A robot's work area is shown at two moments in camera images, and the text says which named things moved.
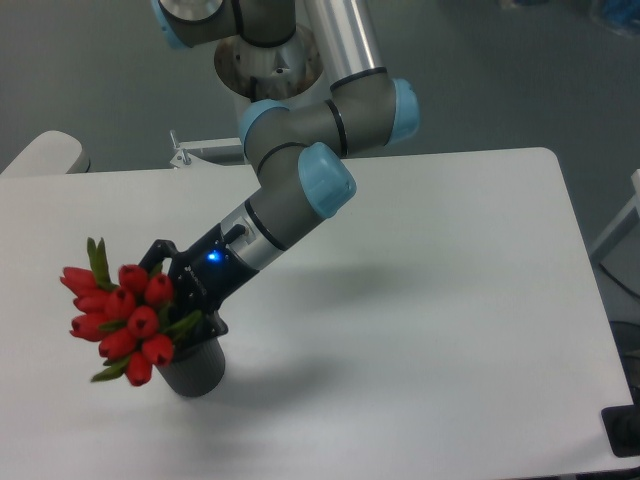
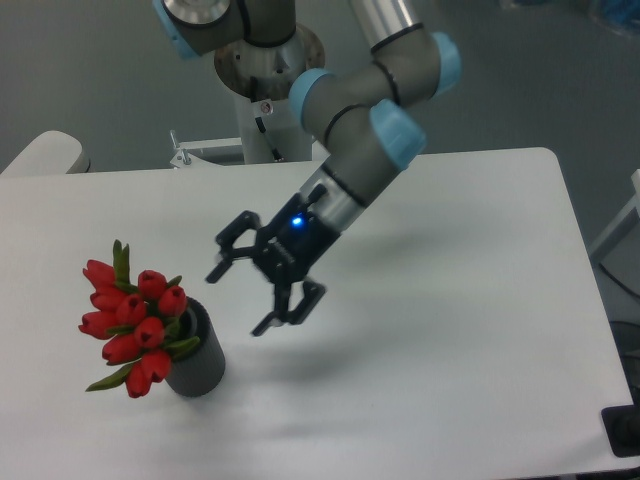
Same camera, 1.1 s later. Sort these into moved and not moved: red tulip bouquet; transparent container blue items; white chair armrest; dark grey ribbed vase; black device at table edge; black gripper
Moved: red tulip bouquet; black gripper
Not moved: transparent container blue items; dark grey ribbed vase; black device at table edge; white chair armrest
